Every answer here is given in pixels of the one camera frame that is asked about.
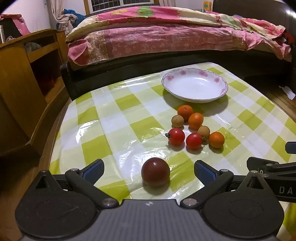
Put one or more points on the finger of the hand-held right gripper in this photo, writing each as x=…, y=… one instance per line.
x=270, y=165
x=291, y=147

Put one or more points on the blue clothes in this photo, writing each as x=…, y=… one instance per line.
x=79, y=16

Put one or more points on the pink cloth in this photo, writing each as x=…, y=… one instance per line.
x=19, y=22

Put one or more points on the red cherry tomato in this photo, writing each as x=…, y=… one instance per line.
x=176, y=136
x=193, y=140

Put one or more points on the window with grille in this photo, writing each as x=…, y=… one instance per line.
x=120, y=3

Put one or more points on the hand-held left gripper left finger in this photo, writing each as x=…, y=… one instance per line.
x=93, y=172

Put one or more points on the yellow blue box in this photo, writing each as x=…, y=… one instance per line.
x=206, y=5

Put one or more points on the white paper scrap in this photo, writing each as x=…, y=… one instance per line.
x=288, y=91

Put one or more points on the beige curtain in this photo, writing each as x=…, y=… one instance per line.
x=59, y=16

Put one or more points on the small orange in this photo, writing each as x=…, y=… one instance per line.
x=195, y=121
x=216, y=139
x=185, y=111

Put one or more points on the wooden cabinet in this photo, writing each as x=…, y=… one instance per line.
x=20, y=88

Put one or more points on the brown longan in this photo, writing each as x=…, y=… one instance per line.
x=204, y=132
x=177, y=121

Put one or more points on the metal thermos bottle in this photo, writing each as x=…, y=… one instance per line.
x=1, y=33

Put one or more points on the dark red tomato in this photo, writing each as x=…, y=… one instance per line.
x=155, y=172

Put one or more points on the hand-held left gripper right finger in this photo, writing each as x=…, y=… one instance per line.
x=204, y=172

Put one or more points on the bed with pink quilt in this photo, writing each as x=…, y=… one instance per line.
x=161, y=34

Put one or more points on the white plate with pink flowers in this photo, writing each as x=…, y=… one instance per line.
x=195, y=83

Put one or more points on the dark leather headboard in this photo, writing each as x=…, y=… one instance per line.
x=254, y=10

